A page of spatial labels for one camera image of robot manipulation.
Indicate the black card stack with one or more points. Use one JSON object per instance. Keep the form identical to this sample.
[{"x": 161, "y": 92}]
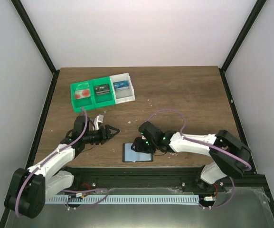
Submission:
[{"x": 102, "y": 89}]

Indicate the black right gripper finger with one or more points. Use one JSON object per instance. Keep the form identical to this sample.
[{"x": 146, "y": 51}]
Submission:
[
  {"x": 138, "y": 141},
  {"x": 139, "y": 148}
]

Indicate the black frame post right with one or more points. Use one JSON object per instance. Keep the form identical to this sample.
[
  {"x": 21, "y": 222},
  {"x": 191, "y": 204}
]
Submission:
[{"x": 259, "y": 4}]

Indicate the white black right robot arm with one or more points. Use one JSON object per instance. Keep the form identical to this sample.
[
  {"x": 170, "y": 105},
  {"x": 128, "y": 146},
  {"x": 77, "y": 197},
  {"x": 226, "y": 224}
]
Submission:
[{"x": 230, "y": 156}]

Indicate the blue card stack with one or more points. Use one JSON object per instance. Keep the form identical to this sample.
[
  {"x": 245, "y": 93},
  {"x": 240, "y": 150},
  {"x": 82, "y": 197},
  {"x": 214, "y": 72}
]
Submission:
[{"x": 121, "y": 85}]

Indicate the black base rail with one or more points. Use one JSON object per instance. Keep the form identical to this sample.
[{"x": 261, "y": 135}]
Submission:
[{"x": 185, "y": 178}]

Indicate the white storage bin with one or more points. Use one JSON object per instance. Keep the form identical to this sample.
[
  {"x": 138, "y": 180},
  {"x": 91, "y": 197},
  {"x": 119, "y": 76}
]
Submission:
[{"x": 122, "y": 96}]

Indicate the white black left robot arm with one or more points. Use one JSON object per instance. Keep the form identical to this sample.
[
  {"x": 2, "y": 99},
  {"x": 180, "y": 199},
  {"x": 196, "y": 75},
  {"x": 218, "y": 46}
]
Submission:
[{"x": 30, "y": 188}]

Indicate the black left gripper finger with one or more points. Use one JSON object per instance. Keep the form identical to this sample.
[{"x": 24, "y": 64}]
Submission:
[
  {"x": 110, "y": 134},
  {"x": 111, "y": 128}
]

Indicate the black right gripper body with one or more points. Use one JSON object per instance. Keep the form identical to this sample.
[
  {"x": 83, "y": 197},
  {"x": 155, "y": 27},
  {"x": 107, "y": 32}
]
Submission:
[{"x": 136, "y": 146}]

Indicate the black frame post left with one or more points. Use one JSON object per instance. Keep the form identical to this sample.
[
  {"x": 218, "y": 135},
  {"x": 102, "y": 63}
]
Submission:
[{"x": 18, "y": 5}]

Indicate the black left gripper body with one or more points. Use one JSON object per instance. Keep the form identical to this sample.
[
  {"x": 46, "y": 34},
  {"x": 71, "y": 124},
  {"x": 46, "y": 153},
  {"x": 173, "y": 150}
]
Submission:
[{"x": 106, "y": 133}]

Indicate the light blue slotted cable duct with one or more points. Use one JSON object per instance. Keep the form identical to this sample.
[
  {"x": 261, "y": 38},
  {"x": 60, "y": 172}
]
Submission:
[{"x": 128, "y": 199}]

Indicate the red white card stack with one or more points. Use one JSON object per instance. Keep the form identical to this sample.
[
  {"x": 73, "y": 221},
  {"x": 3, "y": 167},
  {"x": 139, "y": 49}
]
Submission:
[{"x": 82, "y": 93}]

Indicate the black leather card holder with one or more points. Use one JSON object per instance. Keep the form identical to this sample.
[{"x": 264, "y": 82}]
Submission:
[{"x": 130, "y": 155}]

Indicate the green double storage bin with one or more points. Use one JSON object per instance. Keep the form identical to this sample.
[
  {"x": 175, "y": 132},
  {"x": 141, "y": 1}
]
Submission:
[{"x": 94, "y": 101}]

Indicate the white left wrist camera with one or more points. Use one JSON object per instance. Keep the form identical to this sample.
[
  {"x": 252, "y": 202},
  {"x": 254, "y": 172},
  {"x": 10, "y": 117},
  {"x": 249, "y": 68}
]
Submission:
[{"x": 97, "y": 122}]

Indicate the black frame post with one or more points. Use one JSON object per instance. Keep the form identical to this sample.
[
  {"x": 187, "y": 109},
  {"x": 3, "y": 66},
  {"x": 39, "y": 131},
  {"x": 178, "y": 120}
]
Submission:
[
  {"x": 259, "y": 4},
  {"x": 18, "y": 5}
]

